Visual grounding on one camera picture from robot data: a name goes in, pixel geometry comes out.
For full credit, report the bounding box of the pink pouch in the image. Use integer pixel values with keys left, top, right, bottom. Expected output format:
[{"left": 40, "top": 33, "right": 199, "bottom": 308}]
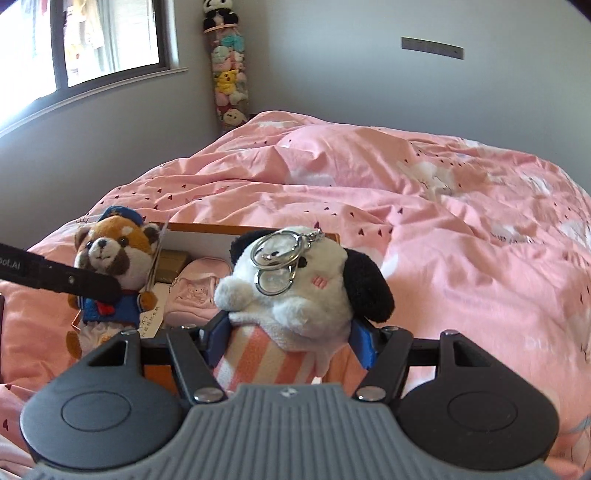
[{"left": 165, "top": 258, "right": 232, "bottom": 326}]

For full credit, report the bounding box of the pink printed blanket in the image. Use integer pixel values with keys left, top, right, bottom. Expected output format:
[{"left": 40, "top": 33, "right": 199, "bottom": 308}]
[{"left": 0, "top": 110, "right": 591, "bottom": 480}]

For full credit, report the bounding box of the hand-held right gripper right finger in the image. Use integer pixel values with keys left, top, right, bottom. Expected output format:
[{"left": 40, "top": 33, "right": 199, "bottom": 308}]
[{"left": 348, "top": 318, "right": 496, "bottom": 402}]

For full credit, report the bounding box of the red panda plush toy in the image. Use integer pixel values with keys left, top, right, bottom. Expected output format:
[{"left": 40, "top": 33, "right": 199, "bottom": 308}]
[{"left": 66, "top": 206, "right": 168, "bottom": 359}]

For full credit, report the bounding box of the window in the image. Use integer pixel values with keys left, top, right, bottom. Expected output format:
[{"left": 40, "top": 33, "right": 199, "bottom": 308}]
[{"left": 0, "top": 0, "right": 190, "bottom": 139}]

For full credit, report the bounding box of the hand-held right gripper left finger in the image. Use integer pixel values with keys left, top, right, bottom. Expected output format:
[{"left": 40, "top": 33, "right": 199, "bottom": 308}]
[{"left": 88, "top": 310, "right": 232, "bottom": 404}]

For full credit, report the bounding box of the clear tube of plush toys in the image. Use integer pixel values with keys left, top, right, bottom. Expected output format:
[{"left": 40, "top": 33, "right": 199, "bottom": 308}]
[{"left": 203, "top": 23, "right": 253, "bottom": 135}]

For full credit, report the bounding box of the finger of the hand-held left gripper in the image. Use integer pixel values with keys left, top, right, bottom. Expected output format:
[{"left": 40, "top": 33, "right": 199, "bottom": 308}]
[{"left": 39, "top": 257, "right": 123, "bottom": 301}]

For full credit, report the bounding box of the orange cardboard box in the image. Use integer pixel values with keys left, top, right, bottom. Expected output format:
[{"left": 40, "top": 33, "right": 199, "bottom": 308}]
[{"left": 69, "top": 222, "right": 370, "bottom": 394}]

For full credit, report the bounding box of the grey wall plate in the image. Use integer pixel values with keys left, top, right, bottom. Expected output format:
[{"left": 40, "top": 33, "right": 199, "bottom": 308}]
[{"left": 401, "top": 36, "right": 464, "bottom": 61}]

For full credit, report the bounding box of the gold box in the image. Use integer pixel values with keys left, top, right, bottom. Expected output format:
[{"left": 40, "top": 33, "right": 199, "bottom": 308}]
[{"left": 154, "top": 249, "right": 191, "bottom": 284}]

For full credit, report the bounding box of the white black dog plush toy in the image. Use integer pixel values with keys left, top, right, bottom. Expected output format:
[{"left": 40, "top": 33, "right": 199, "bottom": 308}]
[{"left": 213, "top": 225, "right": 397, "bottom": 387}]

